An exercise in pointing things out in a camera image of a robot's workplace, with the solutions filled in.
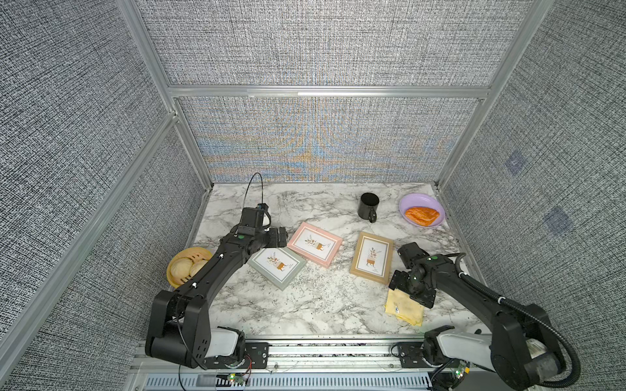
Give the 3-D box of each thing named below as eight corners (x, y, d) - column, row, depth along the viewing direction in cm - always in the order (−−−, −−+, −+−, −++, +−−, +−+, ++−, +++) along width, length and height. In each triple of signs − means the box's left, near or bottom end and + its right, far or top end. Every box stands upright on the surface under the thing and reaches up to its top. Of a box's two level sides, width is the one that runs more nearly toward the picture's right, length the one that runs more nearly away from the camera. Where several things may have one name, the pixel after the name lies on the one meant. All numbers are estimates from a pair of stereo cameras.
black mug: (360, 225, 107) (363, 212, 100) (356, 202, 115) (359, 189, 108) (377, 225, 107) (382, 212, 100) (372, 202, 115) (376, 189, 108)
